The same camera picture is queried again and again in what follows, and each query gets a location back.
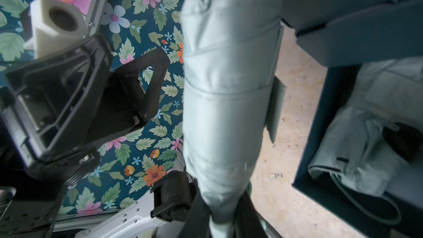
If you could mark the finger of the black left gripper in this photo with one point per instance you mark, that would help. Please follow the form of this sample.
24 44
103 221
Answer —
131 97

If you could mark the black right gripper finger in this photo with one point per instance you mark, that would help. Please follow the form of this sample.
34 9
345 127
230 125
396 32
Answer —
54 100

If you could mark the mint green umbrella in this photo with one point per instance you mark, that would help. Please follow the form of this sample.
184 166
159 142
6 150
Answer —
375 136
230 54

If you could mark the teal drawer cabinet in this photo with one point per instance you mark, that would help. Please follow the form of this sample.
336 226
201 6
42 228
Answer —
343 35

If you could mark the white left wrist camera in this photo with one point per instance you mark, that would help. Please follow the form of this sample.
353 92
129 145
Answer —
51 26

